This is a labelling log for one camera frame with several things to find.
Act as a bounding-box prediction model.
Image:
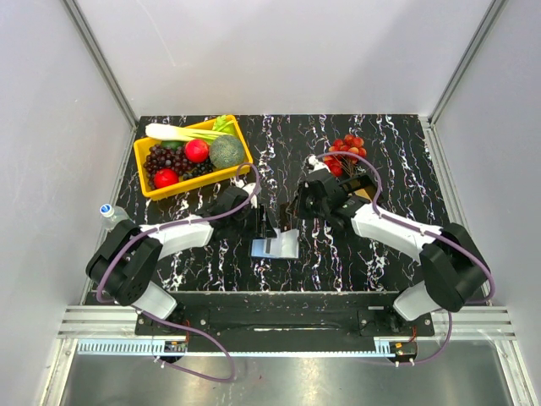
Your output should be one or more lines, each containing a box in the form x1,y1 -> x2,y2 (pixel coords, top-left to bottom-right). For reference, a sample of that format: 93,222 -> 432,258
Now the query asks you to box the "green melon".
209,135 -> 245,169

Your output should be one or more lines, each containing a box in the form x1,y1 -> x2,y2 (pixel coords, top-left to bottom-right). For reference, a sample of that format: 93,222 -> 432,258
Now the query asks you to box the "red artificial berry bunch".
323,134 -> 368,178

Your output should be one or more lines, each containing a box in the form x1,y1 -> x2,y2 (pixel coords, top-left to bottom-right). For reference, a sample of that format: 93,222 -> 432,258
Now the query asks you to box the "black card storage box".
336,173 -> 378,198

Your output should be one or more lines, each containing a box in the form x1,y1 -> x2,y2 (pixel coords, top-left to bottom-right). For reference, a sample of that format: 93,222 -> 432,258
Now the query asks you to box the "yellow plastic tray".
134,115 -> 253,201

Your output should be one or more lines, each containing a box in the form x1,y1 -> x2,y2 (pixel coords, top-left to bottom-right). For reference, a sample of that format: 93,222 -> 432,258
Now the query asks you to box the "black leather card holder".
267,228 -> 299,260

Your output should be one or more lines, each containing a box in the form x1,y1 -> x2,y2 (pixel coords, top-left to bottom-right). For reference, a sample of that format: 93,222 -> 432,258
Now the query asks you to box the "gold credit card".
354,189 -> 376,201

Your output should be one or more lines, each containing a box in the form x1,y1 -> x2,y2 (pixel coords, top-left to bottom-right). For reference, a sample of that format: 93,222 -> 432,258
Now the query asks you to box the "plastic water bottle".
100,204 -> 130,231

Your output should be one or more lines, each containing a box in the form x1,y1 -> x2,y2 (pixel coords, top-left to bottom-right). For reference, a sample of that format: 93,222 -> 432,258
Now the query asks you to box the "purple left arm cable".
95,161 -> 262,384

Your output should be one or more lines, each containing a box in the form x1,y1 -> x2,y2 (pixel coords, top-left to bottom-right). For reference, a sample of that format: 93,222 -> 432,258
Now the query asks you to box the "red apple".
184,139 -> 210,163

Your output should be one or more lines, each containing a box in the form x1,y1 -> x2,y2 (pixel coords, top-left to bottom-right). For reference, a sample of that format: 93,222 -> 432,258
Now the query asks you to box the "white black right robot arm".
294,162 -> 494,335

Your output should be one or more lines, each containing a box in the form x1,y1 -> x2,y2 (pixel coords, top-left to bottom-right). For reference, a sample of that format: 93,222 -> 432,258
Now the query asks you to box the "dark purple grape bunch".
143,143 -> 215,181

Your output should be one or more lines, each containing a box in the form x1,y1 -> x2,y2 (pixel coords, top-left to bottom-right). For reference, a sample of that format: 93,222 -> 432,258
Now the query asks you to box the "white green leek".
145,116 -> 236,143

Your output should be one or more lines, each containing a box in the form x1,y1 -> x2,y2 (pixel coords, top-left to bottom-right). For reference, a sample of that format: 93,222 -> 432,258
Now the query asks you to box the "white credit card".
251,239 -> 274,258

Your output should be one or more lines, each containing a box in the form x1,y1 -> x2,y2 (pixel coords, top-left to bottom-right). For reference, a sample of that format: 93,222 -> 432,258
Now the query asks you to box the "black credit card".
279,202 -> 298,233

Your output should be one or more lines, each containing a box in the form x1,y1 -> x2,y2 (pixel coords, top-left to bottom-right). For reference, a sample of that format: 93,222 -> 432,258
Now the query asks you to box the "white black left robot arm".
85,183 -> 260,334

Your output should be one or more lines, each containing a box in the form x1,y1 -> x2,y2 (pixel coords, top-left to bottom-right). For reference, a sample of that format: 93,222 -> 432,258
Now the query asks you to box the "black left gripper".
229,204 -> 277,240

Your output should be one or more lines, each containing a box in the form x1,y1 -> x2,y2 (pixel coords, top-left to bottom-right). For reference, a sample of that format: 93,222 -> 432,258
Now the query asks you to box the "red tomato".
153,168 -> 178,189

